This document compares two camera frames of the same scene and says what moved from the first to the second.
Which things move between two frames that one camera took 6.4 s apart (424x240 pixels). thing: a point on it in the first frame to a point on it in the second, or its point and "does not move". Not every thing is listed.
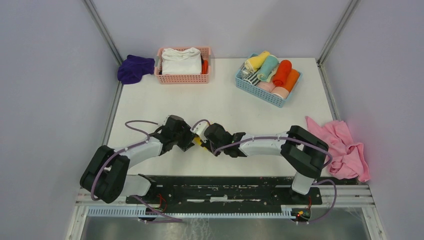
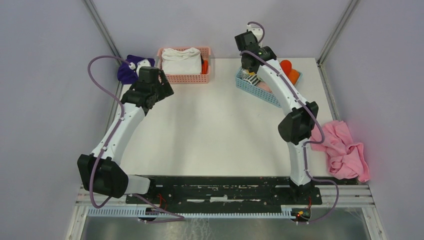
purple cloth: [132, 68] does not move
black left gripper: [189, 135] to [165, 89]
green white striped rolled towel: [252, 78] does not move
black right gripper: [207, 144] to [259, 47]
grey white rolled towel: [244, 73] does not move
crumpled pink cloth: [348, 159] does not move
